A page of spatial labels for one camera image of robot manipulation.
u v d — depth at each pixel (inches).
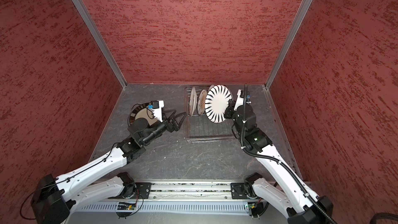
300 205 15.1
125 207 28.4
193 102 40.6
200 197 28.6
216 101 31.9
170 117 28.5
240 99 24.3
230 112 24.9
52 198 15.2
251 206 28.2
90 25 33.9
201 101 39.8
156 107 24.4
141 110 40.7
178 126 24.4
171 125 24.4
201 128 37.6
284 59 40.4
